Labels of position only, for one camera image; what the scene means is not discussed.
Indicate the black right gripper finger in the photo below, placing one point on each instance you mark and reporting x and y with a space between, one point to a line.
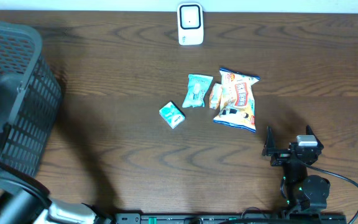
312 139
269 142

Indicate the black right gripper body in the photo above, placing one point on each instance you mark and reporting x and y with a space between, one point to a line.
281 157

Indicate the yellow blue snack bag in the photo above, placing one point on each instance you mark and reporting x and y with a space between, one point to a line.
237 105

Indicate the small orange white packet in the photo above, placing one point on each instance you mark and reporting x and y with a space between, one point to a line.
215 96

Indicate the teal candy pouch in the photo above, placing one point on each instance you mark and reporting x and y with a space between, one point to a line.
198 85

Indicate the green white tissue pack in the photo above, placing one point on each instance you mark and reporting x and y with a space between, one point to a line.
171 114

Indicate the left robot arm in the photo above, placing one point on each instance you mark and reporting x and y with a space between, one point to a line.
25 200

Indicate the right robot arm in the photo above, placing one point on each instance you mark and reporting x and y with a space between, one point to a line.
306 195

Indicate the white barcode scanner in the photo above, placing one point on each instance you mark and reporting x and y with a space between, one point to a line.
190 23

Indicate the grey plastic shopping basket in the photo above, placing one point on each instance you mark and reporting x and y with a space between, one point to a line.
30 97

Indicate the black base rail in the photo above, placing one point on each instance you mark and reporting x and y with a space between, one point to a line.
252 218

